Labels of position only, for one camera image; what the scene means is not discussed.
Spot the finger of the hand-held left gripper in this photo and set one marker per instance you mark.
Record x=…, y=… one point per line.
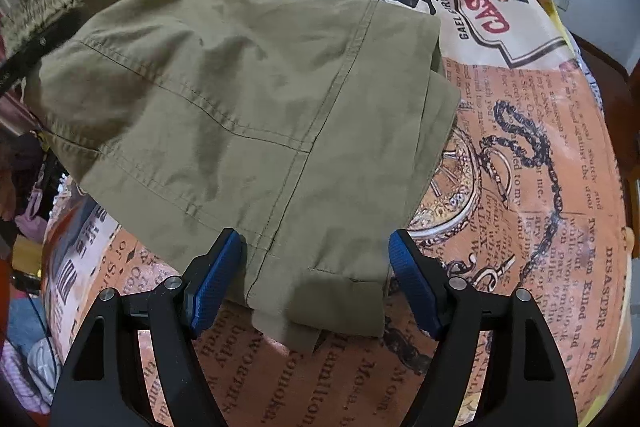
x=35, y=47

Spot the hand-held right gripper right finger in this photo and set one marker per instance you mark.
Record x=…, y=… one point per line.
x=415, y=277

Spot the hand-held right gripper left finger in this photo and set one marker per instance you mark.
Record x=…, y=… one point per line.
x=215, y=277

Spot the printed blanket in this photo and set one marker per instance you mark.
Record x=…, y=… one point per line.
x=525, y=207

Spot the pink cloth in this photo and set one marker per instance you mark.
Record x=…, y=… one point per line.
x=32, y=212

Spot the blue cloth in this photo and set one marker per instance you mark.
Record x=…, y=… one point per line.
x=20, y=322

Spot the wooden bed frame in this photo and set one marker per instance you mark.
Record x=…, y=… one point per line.
x=607, y=57

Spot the white wall socket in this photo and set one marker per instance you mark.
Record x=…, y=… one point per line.
x=564, y=2

